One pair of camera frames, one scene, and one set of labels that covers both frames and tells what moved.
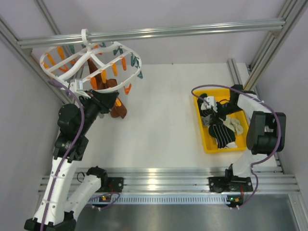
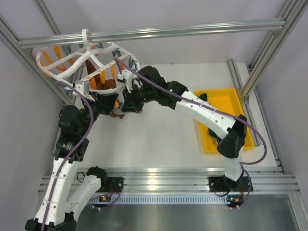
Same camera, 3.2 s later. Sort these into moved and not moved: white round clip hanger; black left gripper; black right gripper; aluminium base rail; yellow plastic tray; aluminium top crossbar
Moved: black right gripper; white round clip hanger
Not moved: aluminium base rail; yellow plastic tray; aluminium top crossbar; black left gripper
